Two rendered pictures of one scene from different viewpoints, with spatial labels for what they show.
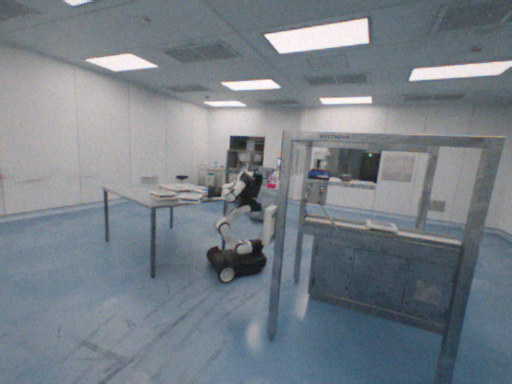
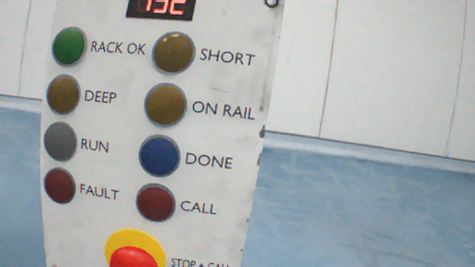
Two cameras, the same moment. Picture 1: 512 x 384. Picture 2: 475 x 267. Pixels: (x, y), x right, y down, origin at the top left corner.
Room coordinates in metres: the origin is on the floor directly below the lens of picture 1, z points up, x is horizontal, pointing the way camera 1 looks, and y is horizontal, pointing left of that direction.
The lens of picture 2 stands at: (1.84, 0.26, 1.06)
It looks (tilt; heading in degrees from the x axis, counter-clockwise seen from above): 15 degrees down; 242
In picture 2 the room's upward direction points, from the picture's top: 9 degrees clockwise
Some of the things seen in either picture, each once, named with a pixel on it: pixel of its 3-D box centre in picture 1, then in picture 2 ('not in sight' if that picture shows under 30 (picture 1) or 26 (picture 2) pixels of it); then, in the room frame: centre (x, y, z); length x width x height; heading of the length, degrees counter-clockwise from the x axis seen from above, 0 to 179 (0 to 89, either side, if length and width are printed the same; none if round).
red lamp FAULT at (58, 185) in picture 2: not in sight; (58, 186); (1.79, -0.11, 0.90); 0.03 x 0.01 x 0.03; 160
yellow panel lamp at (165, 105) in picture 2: not in sight; (165, 105); (1.71, -0.08, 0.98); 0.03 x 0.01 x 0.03; 160
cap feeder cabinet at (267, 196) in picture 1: (267, 203); not in sight; (5.26, -0.26, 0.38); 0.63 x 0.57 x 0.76; 65
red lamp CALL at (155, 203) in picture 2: not in sight; (155, 204); (1.71, -0.08, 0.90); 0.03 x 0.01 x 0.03; 160
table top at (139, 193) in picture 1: (164, 192); not in sight; (3.40, 1.29, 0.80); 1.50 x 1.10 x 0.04; 49
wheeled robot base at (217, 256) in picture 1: (239, 253); not in sight; (2.89, 0.16, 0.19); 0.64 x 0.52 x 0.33; 115
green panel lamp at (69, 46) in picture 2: not in sight; (69, 46); (1.79, -0.11, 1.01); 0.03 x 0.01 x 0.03; 160
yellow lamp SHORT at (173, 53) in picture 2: not in sight; (173, 53); (1.71, -0.08, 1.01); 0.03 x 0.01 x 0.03; 160
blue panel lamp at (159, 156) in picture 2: not in sight; (159, 157); (1.71, -0.08, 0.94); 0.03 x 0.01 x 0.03; 160
